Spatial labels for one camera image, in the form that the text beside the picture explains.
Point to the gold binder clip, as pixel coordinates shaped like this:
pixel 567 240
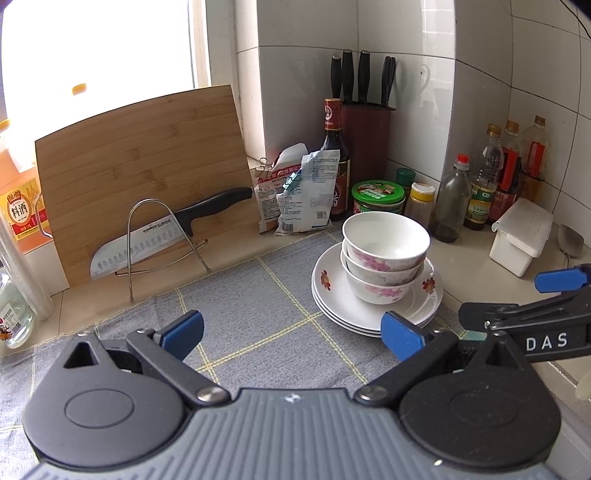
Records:
pixel 264 168

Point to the orange and white packet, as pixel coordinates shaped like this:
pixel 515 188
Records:
pixel 268 198

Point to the yellow lidded spice jar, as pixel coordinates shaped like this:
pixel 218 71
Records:
pixel 420 203

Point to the white printed plastic bag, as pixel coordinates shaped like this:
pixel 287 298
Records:
pixel 307 198

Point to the small green lidded jar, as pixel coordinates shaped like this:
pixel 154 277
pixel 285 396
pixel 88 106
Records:
pixel 405 176

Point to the grey checked cloth mat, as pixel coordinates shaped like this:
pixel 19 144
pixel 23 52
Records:
pixel 258 300

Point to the dark red knife block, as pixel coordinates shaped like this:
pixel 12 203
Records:
pixel 369 138

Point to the bottle with red label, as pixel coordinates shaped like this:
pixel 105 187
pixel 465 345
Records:
pixel 508 166
pixel 535 157

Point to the person's right hand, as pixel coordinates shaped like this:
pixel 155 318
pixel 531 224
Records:
pixel 584 392

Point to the bamboo cutting board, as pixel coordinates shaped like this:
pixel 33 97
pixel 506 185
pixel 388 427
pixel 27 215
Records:
pixel 138 152

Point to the green lidded sauce jar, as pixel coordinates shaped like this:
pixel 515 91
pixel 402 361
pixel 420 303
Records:
pixel 376 196

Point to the metal spoon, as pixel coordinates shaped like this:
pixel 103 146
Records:
pixel 570 240

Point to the white bowl with pink flowers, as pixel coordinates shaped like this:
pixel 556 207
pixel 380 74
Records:
pixel 383 233
pixel 352 268
pixel 383 295

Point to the white plate with brown stain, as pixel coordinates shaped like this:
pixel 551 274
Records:
pixel 330 295

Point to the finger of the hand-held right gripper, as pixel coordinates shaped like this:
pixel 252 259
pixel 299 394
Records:
pixel 480 316
pixel 563 279

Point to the oil bottle with green label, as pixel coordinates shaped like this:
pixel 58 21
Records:
pixel 480 207

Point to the orange cooking wine jug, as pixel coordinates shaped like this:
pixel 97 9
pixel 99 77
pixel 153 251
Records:
pixel 23 212

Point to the green binder clip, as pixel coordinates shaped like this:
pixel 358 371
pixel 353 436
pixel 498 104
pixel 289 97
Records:
pixel 291 181

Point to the dark soy sauce bottle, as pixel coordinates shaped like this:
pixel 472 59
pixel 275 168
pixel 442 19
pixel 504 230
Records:
pixel 334 138

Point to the white plastic seasoning box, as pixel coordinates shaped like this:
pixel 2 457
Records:
pixel 517 244

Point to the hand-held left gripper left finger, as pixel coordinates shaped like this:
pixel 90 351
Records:
pixel 182 334

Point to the glass bottle with red cap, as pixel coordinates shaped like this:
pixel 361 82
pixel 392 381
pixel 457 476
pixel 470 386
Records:
pixel 450 207

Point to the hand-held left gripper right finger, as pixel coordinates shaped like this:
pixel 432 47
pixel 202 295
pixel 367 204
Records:
pixel 401 337

